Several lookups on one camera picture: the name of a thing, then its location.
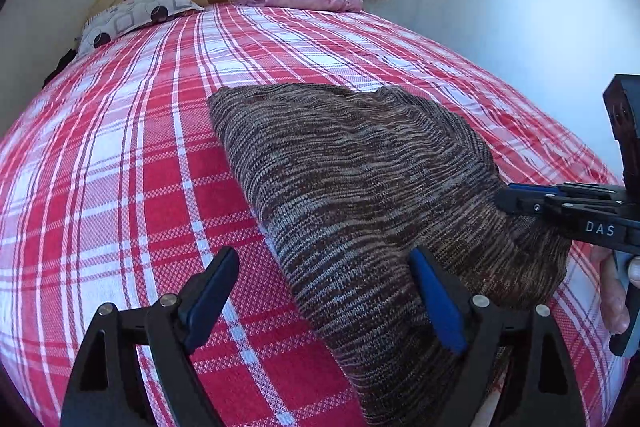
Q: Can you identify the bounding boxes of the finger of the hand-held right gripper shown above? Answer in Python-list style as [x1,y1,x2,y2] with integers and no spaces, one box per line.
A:
[495,190,621,222]
[507,182,626,200]

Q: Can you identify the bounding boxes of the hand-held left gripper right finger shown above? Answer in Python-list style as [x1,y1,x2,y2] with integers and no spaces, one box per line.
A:
[407,245,586,427]

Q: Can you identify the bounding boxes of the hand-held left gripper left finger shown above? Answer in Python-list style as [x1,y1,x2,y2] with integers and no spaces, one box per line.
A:
[60,246,241,427]

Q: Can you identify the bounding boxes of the brown striped knit sweater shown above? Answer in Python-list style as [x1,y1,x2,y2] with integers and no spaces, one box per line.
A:
[207,82,572,427]

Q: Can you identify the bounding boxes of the person's right hand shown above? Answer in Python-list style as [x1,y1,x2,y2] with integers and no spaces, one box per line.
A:
[589,248,640,335]

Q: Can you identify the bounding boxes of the red plaid blanket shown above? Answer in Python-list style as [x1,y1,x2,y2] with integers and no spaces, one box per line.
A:
[0,3,631,427]

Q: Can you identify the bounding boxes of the dark clothing pile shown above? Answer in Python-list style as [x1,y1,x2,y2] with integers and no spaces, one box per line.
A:
[42,48,77,88]

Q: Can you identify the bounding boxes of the grey patterned pillow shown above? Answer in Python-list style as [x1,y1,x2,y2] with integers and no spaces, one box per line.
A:
[75,0,206,56]

